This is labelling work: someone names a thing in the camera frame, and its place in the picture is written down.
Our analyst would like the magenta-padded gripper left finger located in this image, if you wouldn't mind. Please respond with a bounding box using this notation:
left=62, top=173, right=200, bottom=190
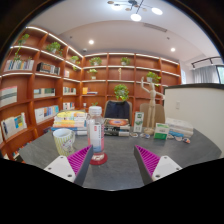
left=43, top=144, right=94, bottom=187

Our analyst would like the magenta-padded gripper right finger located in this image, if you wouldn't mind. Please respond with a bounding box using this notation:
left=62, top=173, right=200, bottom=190
left=133, top=144, right=183, bottom=186

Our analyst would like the clear plastic water bottle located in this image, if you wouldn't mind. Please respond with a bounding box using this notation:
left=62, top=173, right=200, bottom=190
left=86, top=105, right=106, bottom=163

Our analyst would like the yellow striped mug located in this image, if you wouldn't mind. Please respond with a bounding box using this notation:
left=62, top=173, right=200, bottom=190
left=52, top=128, right=76, bottom=158

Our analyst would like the small green white box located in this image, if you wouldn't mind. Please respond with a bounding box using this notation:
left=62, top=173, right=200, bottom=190
left=153, top=122, right=170, bottom=141

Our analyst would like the flat round red coaster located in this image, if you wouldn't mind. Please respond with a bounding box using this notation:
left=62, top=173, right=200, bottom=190
left=89, top=152, right=109, bottom=166

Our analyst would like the colourful book stack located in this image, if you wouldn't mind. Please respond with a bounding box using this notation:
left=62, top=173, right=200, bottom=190
left=51, top=110, right=88, bottom=136

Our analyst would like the tall green white carton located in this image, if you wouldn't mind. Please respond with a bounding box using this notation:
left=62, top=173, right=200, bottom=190
left=133, top=111, right=145, bottom=134

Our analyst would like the beige chair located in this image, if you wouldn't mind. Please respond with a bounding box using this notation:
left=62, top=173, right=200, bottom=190
left=139, top=102, right=166, bottom=125

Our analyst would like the white counter with dark top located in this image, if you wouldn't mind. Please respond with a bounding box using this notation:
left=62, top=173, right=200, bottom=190
left=163, top=82, right=224, bottom=158

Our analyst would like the dark book stack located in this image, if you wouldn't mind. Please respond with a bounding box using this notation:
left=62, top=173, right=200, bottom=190
left=103, top=117, right=132, bottom=138

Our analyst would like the wooden artist mannequin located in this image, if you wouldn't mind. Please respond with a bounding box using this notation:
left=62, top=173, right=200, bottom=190
left=140, top=76, right=166, bottom=136

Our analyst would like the dark blue office chair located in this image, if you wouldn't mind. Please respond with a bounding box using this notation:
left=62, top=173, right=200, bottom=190
left=103, top=99, right=133, bottom=125

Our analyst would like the wooden shelf unit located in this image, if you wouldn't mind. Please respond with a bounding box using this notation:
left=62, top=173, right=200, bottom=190
left=0, top=26, right=183, bottom=161

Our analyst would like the grey window curtain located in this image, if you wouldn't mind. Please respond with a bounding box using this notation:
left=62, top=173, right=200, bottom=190
left=193, top=65, right=219, bottom=84

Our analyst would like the ceiling air vent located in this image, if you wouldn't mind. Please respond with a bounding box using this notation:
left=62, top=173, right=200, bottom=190
left=142, top=22, right=168, bottom=33

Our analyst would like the branched ceiling lamp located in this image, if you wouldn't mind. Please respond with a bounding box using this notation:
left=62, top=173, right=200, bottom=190
left=107, top=0, right=164, bottom=22

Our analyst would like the black track light rail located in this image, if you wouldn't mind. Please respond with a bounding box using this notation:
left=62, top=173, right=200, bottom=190
left=191, top=56, right=223, bottom=69

